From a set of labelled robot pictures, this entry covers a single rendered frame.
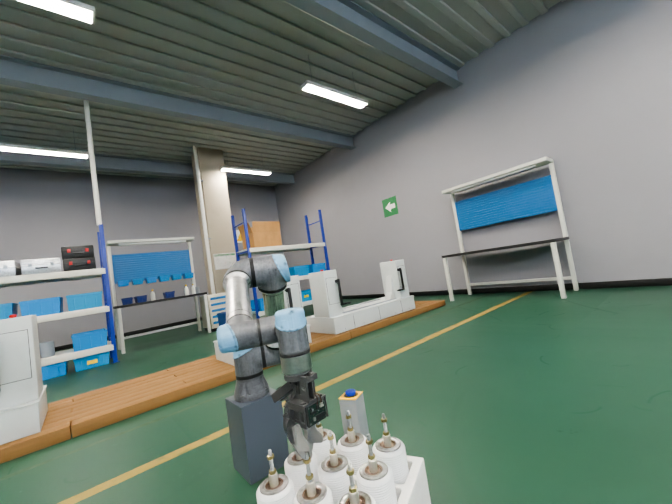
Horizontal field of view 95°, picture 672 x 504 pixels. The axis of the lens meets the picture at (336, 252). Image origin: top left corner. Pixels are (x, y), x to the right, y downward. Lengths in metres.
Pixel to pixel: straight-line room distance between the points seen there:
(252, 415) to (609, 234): 4.94
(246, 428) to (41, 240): 8.20
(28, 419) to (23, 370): 0.30
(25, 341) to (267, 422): 1.82
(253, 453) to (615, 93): 5.51
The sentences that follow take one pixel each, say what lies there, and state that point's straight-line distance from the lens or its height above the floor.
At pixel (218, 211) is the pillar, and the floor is 2.52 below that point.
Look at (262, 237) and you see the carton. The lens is 6.18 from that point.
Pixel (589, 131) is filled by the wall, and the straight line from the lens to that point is 5.61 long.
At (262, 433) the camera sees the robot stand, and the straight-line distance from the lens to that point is 1.50.
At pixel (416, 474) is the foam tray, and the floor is 0.18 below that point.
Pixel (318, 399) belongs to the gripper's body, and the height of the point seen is 0.49.
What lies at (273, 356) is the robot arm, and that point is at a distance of 1.44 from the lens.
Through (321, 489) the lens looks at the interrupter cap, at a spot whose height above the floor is 0.25.
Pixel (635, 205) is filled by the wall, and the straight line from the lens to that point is 5.42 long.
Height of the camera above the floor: 0.78
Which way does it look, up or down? 3 degrees up
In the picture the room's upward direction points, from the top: 9 degrees counter-clockwise
